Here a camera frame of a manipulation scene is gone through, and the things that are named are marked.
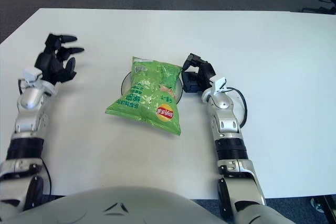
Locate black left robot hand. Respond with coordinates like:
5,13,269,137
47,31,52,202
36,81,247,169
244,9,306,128
35,33,85,88

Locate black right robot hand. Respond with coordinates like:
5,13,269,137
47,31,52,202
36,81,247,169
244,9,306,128
182,53,217,94

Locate green snack bag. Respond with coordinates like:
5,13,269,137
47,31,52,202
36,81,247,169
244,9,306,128
105,56,182,136

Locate white plate with black rim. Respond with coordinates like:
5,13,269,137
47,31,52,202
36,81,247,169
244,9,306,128
121,71,184,104

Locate grey robot torso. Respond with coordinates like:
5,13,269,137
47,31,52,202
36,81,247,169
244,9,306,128
0,186,287,224

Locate chair caster wheel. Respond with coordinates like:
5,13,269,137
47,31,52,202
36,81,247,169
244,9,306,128
311,196,336,214

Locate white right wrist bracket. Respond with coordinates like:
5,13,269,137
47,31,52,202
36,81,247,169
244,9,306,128
209,77,228,95

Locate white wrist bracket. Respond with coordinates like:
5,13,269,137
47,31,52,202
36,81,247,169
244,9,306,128
209,77,228,95
20,68,59,95

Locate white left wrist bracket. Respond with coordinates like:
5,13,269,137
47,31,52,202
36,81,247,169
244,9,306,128
20,68,59,95

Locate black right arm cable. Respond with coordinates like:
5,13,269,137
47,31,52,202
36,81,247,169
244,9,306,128
227,87,248,126

